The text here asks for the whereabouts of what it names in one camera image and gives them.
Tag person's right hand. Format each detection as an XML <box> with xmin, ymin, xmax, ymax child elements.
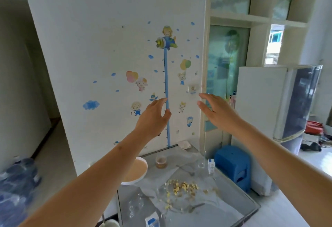
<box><xmin>197</xmin><ymin>93</ymin><xmax>247</xmax><ymax>133</ymax></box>

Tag person's left hand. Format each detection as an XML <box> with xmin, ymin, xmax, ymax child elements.
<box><xmin>132</xmin><ymin>98</ymin><xmax>172</xmax><ymax>141</ymax></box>

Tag person's left forearm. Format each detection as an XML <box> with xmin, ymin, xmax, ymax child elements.
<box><xmin>18</xmin><ymin>129</ymin><xmax>159</xmax><ymax>227</ymax></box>

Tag person's right forearm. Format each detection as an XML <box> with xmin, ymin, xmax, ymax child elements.
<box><xmin>220</xmin><ymin>119</ymin><xmax>332</xmax><ymax>227</ymax></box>

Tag small glass of amber liquid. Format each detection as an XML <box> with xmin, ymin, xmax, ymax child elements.
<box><xmin>155</xmin><ymin>156</ymin><xmax>168</xmax><ymax>169</ymax></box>

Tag frosted glass door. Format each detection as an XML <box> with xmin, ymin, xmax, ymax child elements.
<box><xmin>204</xmin><ymin>25</ymin><xmax>251</xmax><ymax>158</ymax></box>

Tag clear drinking glass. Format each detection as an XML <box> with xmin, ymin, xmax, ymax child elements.
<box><xmin>198</xmin><ymin>152</ymin><xmax>208</xmax><ymax>169</ymax></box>

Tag white bowl with brown inside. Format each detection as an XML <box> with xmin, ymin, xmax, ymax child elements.
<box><xmin>120</xmin><ymin>157</ymin><xmax>148</xmax><ymax>186</ymax></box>

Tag blue plastic stool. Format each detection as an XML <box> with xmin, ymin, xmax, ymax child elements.
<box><xmin>214</xmin><ymin>145</ymin><xmax>251</xmax><ymax>193</ymax></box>

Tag white refrigerator with grey door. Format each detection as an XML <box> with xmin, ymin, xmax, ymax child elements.
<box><xmin>232</xmin><ymin>64</ymin><xmax>323</xmax><ymax>196</ymax></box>

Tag scattered yellow cereal pieces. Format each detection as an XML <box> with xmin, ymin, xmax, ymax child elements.
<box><xmin>164</xmin><ymin>179</ymin><xmax>221</xmax><ymax>210</ymax></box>

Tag clear glass plate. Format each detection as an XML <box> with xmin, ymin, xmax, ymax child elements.
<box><xmin>156</xmin><ymin>180</ymin><xmax>219</xmax><ymax>214</ymax></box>

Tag window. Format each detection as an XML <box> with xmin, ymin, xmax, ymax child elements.
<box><xmin>264</xmin><ymin>24</ymin><xmax>285</xmax><ymax>65</ymax></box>

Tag metal spoon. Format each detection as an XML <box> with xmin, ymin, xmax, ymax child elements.
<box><xmin>187</xmin><ymin>203</ymin><xmax>206</xmax><ymax>213</ymax></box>

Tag small clear glass cup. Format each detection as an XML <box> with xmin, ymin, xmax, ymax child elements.
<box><xmin>129</xmin><ymin>198</ymin><xmax>145</xmax><ymax>218</ymax></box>

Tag red and black appliance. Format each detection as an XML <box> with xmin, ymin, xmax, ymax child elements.
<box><xmin>301</xmin><ymin>121</ymin><xmax>325</xmax><ymax>152</ymax></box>

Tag white cup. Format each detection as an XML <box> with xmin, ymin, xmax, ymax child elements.
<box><xmin>99</xmin><ymin>219</ymin><xmax>120</xmax><ymax>227</ymax></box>

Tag blue water jug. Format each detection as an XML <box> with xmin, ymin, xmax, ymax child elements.
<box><xmin>0</xmin><ymin>191</ymin><xmax>33</xmax><ymax>227</ymax></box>
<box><xmin>0</xmin><ymin>157</ymin><xmax>42</xmax><ymax>199</ymax></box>

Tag blue height chart wall sticker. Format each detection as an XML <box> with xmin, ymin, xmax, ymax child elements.
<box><xmin>155</xmin><ymin>26</ymin><xmax>179</xmax><ymax>148</ymax></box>

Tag group of cartoon wall stickers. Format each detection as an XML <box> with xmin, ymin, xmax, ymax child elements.
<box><xmin>82</xmin><ymin>21</ymin><xmax>201</xmax><ymax>147</ymax></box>

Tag white wall shelf unit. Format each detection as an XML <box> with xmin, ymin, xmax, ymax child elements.
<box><xmin>207</xmin><ymin>0</ymin><xmax>319</xmax><ymax>67</ymax></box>

